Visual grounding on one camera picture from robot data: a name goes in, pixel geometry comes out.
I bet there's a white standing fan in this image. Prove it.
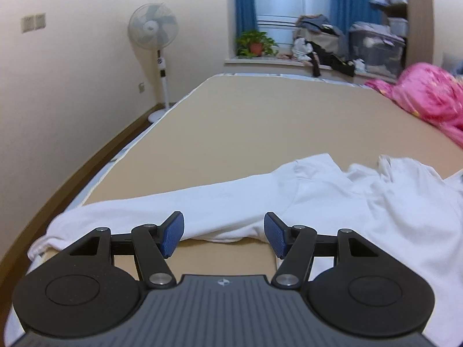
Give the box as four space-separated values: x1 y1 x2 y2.
128 3 179 123

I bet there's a white hoodie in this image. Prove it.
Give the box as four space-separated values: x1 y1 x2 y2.
28 154 463 347

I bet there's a black garment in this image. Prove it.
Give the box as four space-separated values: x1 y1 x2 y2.
309 41 357 78

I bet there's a wooden wardrobe panel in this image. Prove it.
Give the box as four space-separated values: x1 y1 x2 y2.
404 0 435 77

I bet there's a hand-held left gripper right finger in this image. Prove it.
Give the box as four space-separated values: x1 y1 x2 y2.
264 211 386 290

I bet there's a wall switch plate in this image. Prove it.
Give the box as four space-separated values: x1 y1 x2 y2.
21 12 46 34

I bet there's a pink quilt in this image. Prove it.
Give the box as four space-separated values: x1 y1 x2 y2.
365 62 463 141

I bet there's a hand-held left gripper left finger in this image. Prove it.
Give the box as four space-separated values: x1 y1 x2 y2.
62 211 185 290

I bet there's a blue curtain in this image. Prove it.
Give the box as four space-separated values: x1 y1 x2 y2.
330 0 385 62
234 0 258 56

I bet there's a pile of clothes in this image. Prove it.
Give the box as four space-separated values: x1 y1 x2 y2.
292 14 350 62

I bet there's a potted green plant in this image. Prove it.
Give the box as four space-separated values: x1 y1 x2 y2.
235 30 279 59

